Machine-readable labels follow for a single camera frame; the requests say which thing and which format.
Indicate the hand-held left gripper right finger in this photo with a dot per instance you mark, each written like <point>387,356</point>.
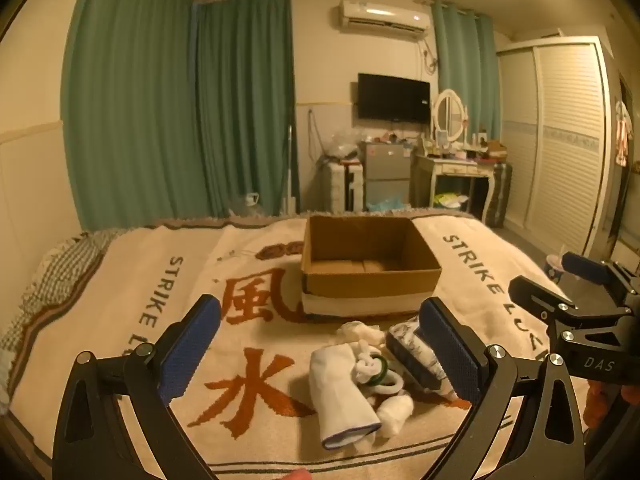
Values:
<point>452,347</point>

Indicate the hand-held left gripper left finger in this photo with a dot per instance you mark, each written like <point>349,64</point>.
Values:
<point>190,352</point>

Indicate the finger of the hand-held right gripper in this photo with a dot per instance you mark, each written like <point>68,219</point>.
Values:
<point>537,296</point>
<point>585,266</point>

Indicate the floral patterned cloth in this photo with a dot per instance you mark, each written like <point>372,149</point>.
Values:
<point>407,340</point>

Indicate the small white sock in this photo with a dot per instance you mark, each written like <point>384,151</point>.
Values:
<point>395,412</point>

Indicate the white knotted sock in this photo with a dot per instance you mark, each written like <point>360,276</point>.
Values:
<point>362,367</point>

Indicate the white cloth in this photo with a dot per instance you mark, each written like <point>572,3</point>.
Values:
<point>357,332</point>

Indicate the brown cardboard box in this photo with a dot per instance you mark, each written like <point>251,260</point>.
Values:
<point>372,280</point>

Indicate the white sock blue trim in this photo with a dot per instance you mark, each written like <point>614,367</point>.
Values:
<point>336,390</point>

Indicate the person's right hand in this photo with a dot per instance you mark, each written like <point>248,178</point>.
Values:
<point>599,405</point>

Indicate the pink white cup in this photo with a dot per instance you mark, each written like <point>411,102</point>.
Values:
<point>555,267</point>

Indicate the cream printed blanket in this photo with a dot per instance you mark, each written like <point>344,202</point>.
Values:
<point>125,300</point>

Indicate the dark suitcase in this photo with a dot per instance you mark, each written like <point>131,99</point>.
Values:
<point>500,192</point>

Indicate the white louvred wardrobe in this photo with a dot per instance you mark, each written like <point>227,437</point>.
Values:
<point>565,145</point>

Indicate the yellow green bag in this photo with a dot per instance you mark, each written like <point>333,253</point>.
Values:
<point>450,201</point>

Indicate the hanging pink white clothes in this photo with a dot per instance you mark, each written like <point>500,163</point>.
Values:
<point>622,132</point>

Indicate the checkered bed cover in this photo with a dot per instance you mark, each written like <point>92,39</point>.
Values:
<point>55,280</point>

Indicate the white dressing table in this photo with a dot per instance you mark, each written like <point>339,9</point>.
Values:
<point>450,170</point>

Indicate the blue plastic bag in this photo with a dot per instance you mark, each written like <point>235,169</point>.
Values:
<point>387,204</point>

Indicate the clear water jug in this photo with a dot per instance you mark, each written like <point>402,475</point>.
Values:
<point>247,205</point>

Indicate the pink object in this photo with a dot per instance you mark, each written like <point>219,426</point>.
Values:
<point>300,474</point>

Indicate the silver mini fridge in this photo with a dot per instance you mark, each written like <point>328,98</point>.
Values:
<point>386,175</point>

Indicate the white striped storage box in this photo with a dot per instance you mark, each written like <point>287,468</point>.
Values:
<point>340,185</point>

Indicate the white oval mirror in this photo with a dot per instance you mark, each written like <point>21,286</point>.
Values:
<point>449,115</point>

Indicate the white mop pole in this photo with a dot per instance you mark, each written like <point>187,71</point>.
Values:
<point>288,170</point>

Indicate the narrow green curtain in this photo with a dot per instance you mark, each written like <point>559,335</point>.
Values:
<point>465,70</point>

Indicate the clear plastic bag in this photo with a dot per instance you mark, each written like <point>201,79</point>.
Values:
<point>342,142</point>

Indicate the green corner curtain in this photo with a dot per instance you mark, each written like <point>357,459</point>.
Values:
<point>245,110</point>

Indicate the wide green curtain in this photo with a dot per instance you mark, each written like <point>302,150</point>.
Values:
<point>130,110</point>

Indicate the white air conditioner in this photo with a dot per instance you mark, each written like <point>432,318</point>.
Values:
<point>382,17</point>

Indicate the black wall television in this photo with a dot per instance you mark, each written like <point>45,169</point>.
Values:
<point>393,97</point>

